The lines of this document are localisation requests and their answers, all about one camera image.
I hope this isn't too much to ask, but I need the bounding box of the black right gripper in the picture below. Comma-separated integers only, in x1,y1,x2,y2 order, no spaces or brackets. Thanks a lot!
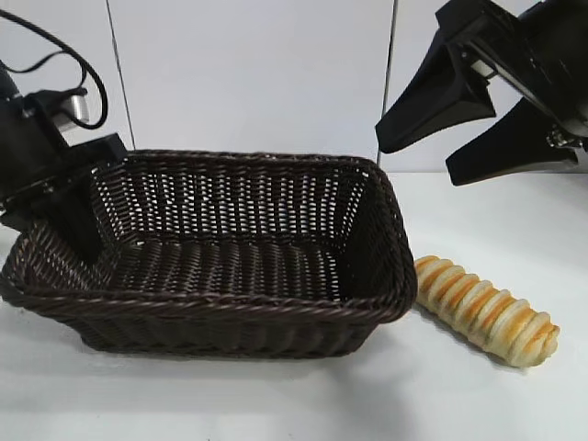
375,0,588,187

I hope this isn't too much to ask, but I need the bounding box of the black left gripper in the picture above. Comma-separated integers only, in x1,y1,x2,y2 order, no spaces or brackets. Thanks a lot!
0,114,126,267

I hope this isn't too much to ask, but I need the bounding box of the dark brown wicker basket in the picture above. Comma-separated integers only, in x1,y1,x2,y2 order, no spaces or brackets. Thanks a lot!
0,147,417,362

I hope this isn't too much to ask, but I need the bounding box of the long striped bread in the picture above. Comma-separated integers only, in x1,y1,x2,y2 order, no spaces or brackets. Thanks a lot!
413,254,561,368

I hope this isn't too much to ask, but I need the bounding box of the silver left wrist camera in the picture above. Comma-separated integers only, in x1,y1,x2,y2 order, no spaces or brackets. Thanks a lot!
22,89,89,139

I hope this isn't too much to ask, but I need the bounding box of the black cable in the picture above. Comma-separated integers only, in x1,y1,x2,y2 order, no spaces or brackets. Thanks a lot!
0,8,111,130
6,50,91,97

